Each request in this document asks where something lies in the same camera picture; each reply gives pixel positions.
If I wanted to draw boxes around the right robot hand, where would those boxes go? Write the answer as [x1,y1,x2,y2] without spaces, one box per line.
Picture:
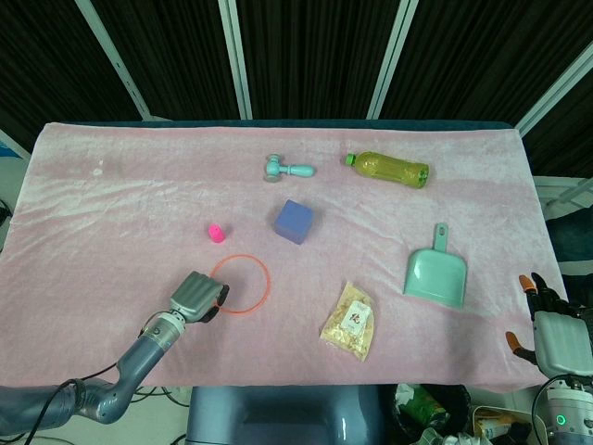
[505,272,592,377]

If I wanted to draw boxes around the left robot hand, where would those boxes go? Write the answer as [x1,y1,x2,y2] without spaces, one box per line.
[168,271,231,325]

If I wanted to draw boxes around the orange ring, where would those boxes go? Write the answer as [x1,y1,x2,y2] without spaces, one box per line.
[209,254,271,316]

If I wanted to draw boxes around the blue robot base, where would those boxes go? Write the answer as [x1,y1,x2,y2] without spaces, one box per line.
[186,385,395,445]

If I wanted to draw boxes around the pink table cloth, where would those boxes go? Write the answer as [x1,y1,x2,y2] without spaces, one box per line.
[0,121,572,394]

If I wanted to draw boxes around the purple foam cube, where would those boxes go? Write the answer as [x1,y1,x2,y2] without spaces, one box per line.
[272,198,316,246]

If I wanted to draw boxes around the mint green dustpan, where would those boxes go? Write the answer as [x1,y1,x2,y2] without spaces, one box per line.
[402,222,469,310]

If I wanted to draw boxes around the black trash bin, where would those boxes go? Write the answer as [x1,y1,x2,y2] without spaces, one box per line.
[393,382,473,445]

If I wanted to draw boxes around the teal toy hammer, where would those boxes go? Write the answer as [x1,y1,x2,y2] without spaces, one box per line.
[263,154,317,183]

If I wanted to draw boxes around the clear snack packet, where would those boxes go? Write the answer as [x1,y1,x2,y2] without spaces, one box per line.
[319,280,377,362]

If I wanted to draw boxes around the green tea plastic bottle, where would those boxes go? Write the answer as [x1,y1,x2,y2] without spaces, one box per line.
[343,149,430,190]

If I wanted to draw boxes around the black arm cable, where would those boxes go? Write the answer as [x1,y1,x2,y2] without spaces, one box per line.
[18,311,161,445]

